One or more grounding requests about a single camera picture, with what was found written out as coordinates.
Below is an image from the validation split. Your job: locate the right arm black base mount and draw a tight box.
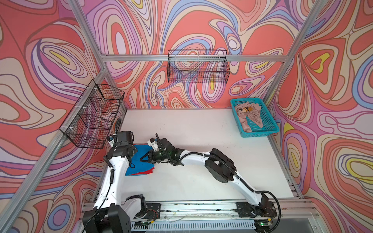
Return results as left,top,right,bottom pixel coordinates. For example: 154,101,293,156
235,194,278,218

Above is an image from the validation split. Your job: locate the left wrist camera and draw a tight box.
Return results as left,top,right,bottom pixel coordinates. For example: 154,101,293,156
107,131,134,147

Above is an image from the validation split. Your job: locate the beige t shirt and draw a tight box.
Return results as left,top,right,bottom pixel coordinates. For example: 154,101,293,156
235,102,263,133

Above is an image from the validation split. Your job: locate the teal plastic laundry basket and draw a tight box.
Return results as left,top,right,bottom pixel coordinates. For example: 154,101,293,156
230,98,279,138

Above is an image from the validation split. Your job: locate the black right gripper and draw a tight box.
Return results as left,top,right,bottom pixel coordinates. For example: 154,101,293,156
140,149,171,164

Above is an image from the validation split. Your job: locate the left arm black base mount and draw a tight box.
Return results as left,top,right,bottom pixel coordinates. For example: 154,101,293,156
125,194,161,222

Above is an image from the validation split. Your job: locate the aluminium frame corner post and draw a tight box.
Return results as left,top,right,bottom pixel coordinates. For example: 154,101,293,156
263,0,327,104

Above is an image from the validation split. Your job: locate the black wire basket back wall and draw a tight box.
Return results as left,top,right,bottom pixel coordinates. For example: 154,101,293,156
167,49,230,83

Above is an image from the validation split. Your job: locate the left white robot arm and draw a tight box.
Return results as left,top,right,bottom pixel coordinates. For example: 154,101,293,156
82,118,141,233

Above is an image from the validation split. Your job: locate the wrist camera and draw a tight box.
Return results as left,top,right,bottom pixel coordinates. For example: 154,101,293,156
107,131,134,147
147,138,159,151

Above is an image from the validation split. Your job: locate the blue t shirt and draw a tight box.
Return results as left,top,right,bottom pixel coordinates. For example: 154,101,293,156
127,144,154,170

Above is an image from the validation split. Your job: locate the aluminium left frame post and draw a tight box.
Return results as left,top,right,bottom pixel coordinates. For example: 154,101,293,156
1,1,114,233

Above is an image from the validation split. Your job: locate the black wire basket left wall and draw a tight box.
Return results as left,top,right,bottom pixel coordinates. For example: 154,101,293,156
59,81,124,149

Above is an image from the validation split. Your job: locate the black wire basket wall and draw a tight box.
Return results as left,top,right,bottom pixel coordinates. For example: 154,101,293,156
167,49,230,83
59,81,124,149

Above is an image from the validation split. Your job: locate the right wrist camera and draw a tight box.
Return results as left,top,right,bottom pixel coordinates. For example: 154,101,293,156
147,138,159,151

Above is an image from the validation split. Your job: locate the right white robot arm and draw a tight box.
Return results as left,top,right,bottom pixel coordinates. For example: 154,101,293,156
140,135,282,218

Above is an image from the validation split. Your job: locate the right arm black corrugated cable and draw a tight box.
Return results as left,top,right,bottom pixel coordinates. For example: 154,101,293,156
177,151,282,233

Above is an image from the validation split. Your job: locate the folded red t shirt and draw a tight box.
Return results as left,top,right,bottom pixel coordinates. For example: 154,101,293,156
126,167,154,176

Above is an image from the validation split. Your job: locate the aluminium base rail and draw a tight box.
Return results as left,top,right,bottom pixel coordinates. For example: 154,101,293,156
131,198,328,233

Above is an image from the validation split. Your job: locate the aluminium horizontal back bar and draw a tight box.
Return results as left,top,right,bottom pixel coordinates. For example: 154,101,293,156
101,54,289,62

